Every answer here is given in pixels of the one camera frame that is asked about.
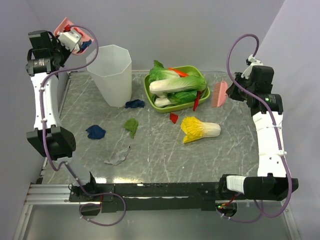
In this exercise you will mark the grey paper scrap left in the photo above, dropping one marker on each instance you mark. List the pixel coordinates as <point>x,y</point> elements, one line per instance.
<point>118,157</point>

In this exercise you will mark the dark blue paper scrap right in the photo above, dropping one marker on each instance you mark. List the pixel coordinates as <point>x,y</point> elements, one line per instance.
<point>84,45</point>

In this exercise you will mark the orange carrot toy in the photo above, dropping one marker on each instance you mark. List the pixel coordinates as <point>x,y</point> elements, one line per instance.
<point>180,73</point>

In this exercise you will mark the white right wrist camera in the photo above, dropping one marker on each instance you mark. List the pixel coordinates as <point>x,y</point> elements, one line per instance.
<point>251,61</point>

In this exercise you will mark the pink hand brush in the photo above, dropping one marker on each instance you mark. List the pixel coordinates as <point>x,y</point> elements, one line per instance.
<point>219,94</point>

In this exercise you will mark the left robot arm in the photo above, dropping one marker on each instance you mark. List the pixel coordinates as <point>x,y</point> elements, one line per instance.
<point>45,60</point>

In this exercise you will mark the red chili pepper toy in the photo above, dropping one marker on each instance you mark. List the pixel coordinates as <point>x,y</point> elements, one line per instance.
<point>196,102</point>

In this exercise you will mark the green leafy lettuce toy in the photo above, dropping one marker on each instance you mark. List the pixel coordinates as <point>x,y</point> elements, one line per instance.
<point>159,72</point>

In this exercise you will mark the small bok choy toy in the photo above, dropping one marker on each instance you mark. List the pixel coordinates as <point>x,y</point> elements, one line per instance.
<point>174,99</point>

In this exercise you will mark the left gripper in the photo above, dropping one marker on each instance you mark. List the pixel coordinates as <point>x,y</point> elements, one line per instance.
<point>66,51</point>

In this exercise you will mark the green paper scrap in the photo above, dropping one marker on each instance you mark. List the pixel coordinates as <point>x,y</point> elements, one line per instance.
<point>131,125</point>

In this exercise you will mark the pink dustpan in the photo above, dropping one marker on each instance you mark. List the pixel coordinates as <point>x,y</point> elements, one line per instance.
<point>66,25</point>

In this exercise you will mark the green plastic tray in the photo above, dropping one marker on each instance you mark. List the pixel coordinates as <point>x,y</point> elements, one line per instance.
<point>190,70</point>

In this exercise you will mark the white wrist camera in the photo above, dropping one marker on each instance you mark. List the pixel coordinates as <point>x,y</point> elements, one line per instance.
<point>251,61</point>
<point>71,40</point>

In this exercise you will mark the large green cabbage toy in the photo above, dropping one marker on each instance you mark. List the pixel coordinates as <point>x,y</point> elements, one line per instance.
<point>178,84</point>

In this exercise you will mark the red paper scrap near tray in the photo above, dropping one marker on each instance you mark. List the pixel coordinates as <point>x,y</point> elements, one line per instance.
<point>173,117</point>

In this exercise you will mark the dark blue paper scrap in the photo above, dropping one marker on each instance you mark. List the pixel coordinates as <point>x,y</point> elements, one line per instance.
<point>84,45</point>
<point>95,132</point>

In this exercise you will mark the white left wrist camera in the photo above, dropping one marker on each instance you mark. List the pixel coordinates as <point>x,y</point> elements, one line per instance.
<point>71,40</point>

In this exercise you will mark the dark blue scrap near bin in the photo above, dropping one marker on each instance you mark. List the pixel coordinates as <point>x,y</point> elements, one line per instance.
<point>137,103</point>

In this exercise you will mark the translucent white plastic bin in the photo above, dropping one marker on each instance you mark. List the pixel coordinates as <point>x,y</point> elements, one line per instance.
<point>111,71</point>

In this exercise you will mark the dark blue paper scrap left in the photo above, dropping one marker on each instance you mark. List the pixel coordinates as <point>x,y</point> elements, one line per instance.
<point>95,132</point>

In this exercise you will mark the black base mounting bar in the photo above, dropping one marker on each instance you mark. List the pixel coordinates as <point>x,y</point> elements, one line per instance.
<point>154,196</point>

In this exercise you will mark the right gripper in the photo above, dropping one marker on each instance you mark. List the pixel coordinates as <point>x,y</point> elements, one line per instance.
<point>232,93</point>

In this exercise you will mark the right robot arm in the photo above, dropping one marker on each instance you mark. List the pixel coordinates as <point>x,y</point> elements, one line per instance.
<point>254,86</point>

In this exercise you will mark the yellow napa cabbage toy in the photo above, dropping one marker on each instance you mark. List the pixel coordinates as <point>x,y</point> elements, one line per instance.
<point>194,129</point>

